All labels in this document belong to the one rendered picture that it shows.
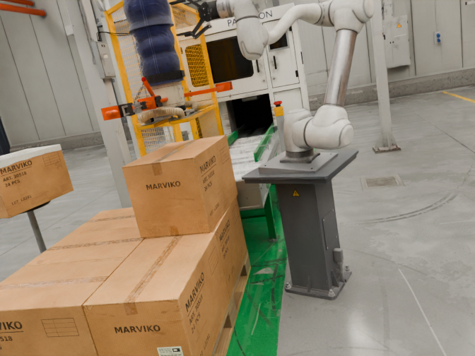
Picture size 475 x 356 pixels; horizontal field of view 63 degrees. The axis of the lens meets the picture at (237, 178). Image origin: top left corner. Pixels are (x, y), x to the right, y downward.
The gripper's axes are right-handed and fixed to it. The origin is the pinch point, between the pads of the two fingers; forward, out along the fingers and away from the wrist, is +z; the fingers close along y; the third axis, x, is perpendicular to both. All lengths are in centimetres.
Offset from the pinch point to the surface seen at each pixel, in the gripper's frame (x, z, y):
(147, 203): -4, 35, 84
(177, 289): -58, 4, 103
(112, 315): -65, 30, 108
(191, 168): -6, 6, 68
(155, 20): 16.6, 15.6, -4.2
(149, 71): 15.5, 24.8, 19.1
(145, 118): 7, 29, 42
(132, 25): 16.8, 28.4, -4.8
